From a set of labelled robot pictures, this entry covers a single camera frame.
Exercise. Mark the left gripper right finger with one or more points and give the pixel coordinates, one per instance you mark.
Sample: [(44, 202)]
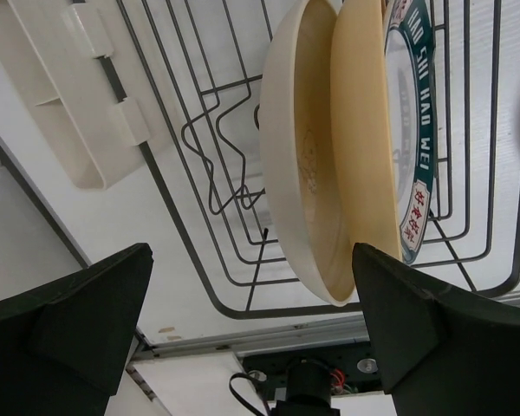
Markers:
[(440, 349)]

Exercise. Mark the white plate dark green band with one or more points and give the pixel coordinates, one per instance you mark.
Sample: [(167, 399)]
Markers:
[(409, 53)]

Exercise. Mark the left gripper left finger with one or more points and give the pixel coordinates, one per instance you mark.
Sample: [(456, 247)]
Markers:
[(64, 345)]

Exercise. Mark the grey wire dish rack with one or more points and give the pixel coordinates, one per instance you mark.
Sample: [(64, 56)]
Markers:
[(202, 61)]

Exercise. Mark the cream white plate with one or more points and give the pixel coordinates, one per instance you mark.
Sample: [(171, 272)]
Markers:
[(297, 153)]

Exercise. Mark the yellow plate in rack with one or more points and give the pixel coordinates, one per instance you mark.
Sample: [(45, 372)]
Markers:
[(361, 127)]

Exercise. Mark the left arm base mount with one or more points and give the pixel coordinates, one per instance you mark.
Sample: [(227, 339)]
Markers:
[(304, 381)]

